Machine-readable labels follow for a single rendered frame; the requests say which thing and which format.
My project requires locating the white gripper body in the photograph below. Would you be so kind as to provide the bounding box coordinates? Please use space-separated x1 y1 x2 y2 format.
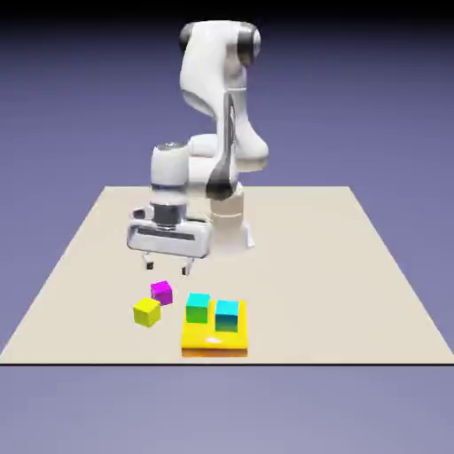
126 216 213 260

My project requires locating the small magenta cube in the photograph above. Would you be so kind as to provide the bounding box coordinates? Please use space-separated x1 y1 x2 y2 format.
150 280 174 307

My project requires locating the small cyan cube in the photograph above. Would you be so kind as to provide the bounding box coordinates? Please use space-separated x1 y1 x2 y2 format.
215 299 240 333
185 293 211 325

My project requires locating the small yellow cube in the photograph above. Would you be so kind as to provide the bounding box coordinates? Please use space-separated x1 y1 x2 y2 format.
133 297 161 328

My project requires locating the large yellow box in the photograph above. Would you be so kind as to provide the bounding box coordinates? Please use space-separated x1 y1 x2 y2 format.
180 299 249 358

